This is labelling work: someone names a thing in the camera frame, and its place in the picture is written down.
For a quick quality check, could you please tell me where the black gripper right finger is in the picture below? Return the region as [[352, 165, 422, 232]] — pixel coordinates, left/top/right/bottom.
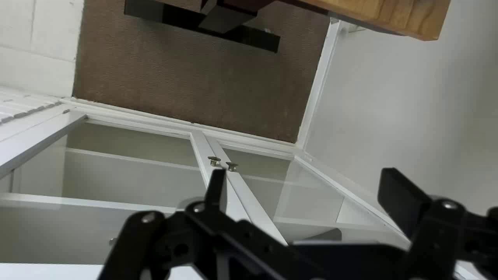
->
[[377, 168, 498, 280]]

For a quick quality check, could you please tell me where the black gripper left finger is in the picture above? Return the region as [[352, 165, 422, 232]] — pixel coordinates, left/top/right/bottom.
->
[[97, 168, 285, 280]]

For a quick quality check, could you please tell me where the white glass-door cabinet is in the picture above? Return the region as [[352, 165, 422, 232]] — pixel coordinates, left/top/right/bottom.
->
[[0, 87, 410, 280]]

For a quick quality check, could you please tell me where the brown carpet rug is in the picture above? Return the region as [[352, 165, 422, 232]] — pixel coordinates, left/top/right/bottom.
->
[[74, 0, 329, 142]]

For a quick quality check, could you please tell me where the wooden table top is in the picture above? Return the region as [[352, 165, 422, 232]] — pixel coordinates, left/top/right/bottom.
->
[[285, 0, 452, 40]]

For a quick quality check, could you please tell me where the black table base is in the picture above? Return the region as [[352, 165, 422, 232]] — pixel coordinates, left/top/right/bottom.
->
[[125, 0, 281, 53]]

